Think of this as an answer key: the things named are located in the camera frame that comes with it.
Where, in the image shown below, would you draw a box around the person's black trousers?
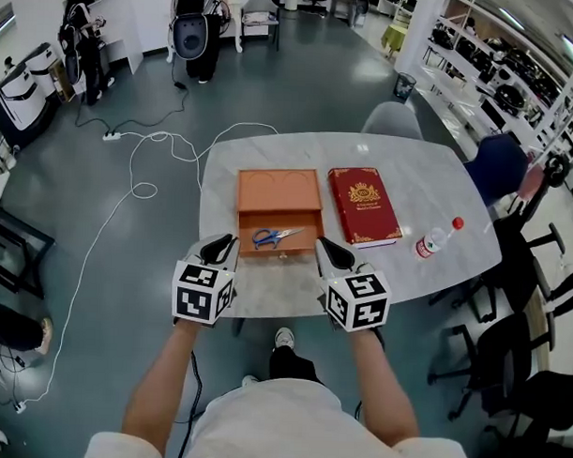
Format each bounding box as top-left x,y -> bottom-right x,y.
267,345 -> 326,386

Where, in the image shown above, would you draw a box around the grey shell chair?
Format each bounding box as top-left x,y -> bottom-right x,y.
360,99 -> 425,142

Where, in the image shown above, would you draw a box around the black floor cable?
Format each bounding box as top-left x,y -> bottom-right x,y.
73,51 -> 191,132

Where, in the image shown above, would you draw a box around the orange wooden drawer container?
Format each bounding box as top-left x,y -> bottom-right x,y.
233,165 -> 329,263

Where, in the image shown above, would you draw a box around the blue-handled scissors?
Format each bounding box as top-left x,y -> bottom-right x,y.
251,225 -> 307,252

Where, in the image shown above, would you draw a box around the red hardcover book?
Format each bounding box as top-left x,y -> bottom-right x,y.
324,164 -> 407,252

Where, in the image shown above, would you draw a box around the black mesh waste bin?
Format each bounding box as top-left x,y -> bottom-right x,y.
392,71 -> 418,104

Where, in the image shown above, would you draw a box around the person's white shirt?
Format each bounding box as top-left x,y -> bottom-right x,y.
83,373 -> 480,458

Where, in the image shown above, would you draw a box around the blue chair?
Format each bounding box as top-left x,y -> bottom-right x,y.
461,131 -> 531,210

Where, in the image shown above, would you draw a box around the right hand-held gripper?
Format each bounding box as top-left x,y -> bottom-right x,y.
312,237 -> 393,335

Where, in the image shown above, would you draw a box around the long white cable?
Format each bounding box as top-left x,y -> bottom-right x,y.
20,114 -> 280,419

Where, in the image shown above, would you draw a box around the yellow-green cloth table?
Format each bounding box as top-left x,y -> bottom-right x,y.
380,23 -> 408,60

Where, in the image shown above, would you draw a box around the person's right forearm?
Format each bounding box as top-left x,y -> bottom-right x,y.
343,327 -> 425,449

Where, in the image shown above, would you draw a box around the white partition desk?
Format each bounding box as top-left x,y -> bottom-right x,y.
87,0 -> 146,77

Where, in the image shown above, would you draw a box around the black office chair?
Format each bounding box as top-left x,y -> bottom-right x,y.
482,368 -> 573,458
427,213 -> 569,328
426,308 -> 552,424

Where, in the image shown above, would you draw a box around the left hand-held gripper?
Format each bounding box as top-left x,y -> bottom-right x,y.
171,232 -> 241,328

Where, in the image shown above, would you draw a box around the white and black machine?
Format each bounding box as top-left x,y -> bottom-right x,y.
0,40 -> 64,152

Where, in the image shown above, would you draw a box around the black frame glass table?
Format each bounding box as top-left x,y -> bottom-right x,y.
0,206 -> 58,301

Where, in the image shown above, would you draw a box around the clear bottle with red cap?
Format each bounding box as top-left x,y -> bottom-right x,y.
413,215 -> 466,264

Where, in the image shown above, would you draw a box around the black cable under person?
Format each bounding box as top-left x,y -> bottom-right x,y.
176,349 -> 205,458

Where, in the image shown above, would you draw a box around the white storage shelf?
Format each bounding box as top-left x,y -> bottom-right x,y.
413,0 -> 573,192

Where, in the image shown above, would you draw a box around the white bench chair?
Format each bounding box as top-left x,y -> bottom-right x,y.
234,0 -> 283,55

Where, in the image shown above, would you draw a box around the person's left forearm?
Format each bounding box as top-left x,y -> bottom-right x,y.
120,316 -> 205,457

